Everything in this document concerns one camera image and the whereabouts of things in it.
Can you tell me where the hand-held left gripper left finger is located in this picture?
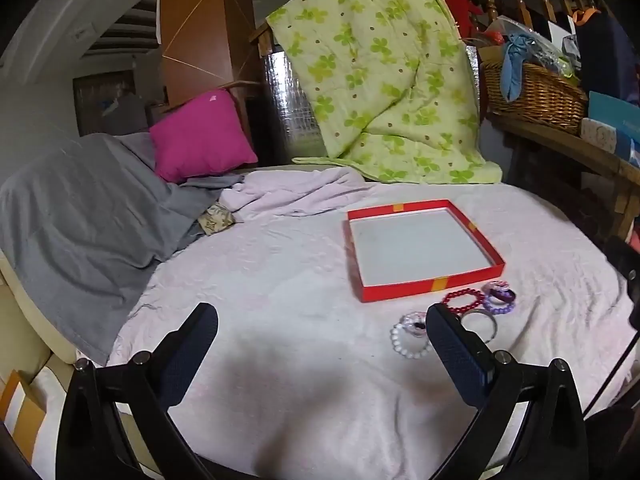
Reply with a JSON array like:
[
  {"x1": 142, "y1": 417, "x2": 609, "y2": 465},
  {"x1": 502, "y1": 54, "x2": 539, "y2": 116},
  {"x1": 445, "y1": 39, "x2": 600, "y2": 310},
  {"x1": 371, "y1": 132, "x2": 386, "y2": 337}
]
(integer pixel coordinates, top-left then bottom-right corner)
[{"x1": 55, "y1": 302, "x2": 221, "y2": 480}]

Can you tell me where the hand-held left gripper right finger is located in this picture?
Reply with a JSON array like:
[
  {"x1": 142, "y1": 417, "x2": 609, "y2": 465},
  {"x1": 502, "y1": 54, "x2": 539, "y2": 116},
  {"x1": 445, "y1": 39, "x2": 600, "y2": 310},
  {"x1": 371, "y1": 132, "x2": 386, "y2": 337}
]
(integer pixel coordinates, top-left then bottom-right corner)
[{"x1": 425, "y1": 304, "x2": 591, "y2": 480}]

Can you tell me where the silver bangle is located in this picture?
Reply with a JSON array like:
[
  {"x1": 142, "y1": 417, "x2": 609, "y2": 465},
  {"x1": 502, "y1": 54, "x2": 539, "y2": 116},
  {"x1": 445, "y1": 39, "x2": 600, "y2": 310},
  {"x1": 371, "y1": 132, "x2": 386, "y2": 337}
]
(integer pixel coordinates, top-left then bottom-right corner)
[{"x1": 459, "y1": 310, "x2": 498, "y2": 345}]

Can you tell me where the white bead bracelet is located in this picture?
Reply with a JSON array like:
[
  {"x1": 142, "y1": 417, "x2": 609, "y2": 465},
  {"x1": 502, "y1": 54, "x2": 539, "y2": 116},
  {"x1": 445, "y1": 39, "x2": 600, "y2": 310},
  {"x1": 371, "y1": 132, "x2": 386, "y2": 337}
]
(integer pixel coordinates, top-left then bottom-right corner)
[{"x1": 391, "y1": 320, "x2": 432, "y2": 359}]

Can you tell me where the translucent pink bead bracelet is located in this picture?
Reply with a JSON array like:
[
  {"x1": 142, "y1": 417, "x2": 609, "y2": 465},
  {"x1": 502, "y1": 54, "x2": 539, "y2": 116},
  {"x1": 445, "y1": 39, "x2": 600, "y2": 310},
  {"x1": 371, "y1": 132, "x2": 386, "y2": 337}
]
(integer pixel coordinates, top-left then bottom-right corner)
[{"x1": 400, "y1": 311, "x2": 430, "y2": 336}]

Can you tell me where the red bead bracelet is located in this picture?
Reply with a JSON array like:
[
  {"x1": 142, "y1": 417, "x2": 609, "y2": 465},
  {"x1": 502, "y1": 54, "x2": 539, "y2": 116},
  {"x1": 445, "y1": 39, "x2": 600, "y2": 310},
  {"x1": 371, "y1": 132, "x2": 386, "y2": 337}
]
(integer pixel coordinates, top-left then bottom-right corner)
[{"x1": 441, "y1": 288, "x2": 486, "y2": 317}]

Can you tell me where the purple bead bracelet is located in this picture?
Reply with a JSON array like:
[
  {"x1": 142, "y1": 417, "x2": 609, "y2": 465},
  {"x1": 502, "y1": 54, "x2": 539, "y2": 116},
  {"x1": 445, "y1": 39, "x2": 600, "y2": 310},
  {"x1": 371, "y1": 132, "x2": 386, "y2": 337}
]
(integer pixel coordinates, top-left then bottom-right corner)
[{"x1": 482, "y1": 294, "x2": 516, "y2": 317}]

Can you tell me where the red cardboard tray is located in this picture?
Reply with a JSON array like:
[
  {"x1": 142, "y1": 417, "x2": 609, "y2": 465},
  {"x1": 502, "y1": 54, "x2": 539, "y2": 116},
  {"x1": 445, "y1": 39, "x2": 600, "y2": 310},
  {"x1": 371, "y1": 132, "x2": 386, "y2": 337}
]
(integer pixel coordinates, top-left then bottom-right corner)
[{"x1": 342, "y1": 199, "x2": 507, "y2": 304}]

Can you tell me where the white dotted box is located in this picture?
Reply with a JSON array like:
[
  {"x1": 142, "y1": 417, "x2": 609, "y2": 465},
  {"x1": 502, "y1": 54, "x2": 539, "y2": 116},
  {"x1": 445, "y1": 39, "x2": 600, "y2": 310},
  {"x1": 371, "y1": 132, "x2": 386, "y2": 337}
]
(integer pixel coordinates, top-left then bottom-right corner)
[{"x1": 580, "y1": 117, "x2": 618, "y2": 152}]

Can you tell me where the small patterned cloth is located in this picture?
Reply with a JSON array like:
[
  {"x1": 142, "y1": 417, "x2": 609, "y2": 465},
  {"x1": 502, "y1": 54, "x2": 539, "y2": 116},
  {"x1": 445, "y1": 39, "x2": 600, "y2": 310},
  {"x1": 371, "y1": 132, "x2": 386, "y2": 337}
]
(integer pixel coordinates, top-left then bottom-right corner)
[{"x1": 199, "y1": 202, "x2": 236, "y2": 236}]

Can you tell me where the wooden shelf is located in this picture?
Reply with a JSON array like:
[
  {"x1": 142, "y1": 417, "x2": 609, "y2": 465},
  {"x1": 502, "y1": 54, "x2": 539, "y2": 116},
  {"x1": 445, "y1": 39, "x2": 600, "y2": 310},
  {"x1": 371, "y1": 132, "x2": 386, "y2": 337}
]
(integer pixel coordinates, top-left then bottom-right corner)
[{"x1": 487, "y1": 110, "x2": 640, "y2": 241}]

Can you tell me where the blue cardboard box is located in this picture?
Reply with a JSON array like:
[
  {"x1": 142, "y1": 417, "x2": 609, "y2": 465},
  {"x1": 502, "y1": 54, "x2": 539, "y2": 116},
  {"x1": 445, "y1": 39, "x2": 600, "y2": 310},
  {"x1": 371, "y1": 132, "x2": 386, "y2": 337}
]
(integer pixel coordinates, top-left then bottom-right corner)
[{"x1": 587, "y1": 91, "x2": 640, "y2": 166}]

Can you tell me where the cream sofa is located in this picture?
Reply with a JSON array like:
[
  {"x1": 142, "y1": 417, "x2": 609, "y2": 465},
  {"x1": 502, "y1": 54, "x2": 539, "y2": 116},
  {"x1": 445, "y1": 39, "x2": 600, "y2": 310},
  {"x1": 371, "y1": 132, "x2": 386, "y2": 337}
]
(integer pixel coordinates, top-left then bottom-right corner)
[{"x1": 0, "y1": 250, "x2": 121, "y2": 461}]

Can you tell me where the grey blanket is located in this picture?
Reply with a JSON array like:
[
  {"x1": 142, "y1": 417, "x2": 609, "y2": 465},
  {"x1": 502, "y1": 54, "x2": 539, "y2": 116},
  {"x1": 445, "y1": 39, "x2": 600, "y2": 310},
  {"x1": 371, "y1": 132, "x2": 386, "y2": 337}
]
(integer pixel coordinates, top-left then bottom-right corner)
[{"x1": 0, "y1": 132, "x2": 246, "y2": 366}]

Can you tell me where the orange striped box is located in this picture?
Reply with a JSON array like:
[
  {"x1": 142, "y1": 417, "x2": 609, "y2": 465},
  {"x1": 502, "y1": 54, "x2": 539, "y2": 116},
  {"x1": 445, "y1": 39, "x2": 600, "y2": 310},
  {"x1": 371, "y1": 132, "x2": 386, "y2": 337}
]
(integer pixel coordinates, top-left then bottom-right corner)
[{"x1": 0, "y1": 370, "x2": 48, "y2": 463}]

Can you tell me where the wicker basket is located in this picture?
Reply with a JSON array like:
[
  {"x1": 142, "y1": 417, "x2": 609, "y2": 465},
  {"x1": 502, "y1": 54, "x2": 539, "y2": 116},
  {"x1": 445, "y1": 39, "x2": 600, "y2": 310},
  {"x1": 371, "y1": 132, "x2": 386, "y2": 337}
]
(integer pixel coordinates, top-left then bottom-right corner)
[{"x1": 482, "y1": 57, "x2": 588, "y2": 136}]

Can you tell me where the dark navy bag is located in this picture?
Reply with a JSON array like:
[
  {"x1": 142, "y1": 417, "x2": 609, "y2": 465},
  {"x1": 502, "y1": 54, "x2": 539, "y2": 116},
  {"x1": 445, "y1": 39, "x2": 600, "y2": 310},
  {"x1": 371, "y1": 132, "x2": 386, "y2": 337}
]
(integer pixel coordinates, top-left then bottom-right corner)
[{"x1": 575, "y1": 10, "x2": 640, "y2": 106}]

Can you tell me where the magenta pillow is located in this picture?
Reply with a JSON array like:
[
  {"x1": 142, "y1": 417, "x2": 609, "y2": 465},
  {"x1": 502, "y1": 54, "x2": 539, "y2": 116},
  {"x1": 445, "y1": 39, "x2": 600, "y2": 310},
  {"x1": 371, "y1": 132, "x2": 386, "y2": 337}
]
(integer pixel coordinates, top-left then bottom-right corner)
[{"x1": 149, "y1": 91, "x2": 259, "y2": 183}]

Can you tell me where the light blue cloth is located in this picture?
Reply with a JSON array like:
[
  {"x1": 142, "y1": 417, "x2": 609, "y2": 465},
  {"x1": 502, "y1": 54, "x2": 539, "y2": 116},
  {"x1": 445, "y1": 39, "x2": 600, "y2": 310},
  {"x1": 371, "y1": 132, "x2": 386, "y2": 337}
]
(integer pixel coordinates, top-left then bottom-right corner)
[{"x1": 500, "y1": 34, "x2": 543, "y2": 103}]

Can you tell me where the clear plastic bag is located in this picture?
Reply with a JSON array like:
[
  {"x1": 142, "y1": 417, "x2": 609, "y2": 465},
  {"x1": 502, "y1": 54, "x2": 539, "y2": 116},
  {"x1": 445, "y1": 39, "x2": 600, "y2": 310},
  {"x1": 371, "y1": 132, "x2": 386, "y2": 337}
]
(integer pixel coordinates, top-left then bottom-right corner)
[{"x1": 482, "y1": 15, "x2": 581, "y2": 78}]

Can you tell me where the red cloth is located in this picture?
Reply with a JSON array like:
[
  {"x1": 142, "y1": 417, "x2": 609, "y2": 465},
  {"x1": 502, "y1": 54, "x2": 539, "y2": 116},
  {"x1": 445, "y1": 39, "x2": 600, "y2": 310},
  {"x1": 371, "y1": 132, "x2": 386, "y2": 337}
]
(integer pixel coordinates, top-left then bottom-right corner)
[{"x1": 442, "y1": 0, "x2": 483, "y2": 38}]

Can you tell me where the green floral quilt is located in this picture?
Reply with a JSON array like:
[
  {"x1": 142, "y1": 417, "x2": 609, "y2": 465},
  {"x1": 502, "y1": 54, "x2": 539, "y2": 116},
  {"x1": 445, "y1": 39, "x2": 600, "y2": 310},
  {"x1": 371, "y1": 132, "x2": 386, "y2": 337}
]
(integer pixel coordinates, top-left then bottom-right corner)
[{"x1": 265, "y1": 0, "x2": 503, "y2": 186}]

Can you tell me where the orange wooden cabinet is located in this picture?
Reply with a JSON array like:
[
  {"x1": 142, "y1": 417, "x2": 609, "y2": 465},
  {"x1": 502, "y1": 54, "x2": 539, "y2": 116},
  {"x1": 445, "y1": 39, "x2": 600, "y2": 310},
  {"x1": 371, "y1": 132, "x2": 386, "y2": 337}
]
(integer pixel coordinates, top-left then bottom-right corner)
[{"x1": 159, "y1": 0, "x2": 261, "y2": 111}]

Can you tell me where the black cable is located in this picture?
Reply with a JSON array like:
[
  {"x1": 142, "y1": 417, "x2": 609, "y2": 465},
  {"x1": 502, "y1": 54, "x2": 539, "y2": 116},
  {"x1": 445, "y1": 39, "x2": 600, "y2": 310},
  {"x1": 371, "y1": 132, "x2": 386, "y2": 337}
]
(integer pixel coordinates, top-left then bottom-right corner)
[{"x1": 580, "y1": 330, "x2": 640, "y2": 418}]

